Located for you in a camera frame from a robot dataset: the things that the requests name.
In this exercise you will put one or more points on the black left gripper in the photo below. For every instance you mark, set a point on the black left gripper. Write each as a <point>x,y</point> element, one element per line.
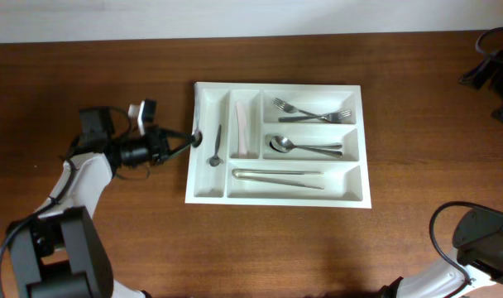
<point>156,146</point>

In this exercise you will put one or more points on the small steel teaspoon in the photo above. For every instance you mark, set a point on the small steel teaspoon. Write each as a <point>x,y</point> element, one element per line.
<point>215,159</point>
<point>197,135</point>

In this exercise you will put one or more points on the pink plastic knife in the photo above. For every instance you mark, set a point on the pink plastic knife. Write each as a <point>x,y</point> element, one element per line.
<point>242,128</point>

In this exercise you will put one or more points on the steel tongs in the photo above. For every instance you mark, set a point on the steel tongs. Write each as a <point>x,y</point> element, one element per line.
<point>269,176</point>

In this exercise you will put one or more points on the steel tablespoon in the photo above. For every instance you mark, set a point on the steel tablespoon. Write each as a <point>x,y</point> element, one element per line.
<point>326,145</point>
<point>286,145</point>

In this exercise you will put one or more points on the steel fork angled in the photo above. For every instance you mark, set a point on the steel fork angled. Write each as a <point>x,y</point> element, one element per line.
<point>288,108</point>

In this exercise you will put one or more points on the steel fork straight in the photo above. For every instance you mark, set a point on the steel fork straight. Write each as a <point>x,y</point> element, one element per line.
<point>335,117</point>

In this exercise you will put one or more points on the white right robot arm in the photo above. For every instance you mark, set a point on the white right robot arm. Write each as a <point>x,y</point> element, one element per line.
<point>476,260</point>

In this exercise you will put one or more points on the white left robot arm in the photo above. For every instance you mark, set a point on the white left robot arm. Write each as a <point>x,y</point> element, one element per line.
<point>55,250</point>

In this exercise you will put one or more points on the white cutlery tray organizer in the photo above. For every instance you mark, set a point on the white cutlery tray organizer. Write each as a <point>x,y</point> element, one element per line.
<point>345,180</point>

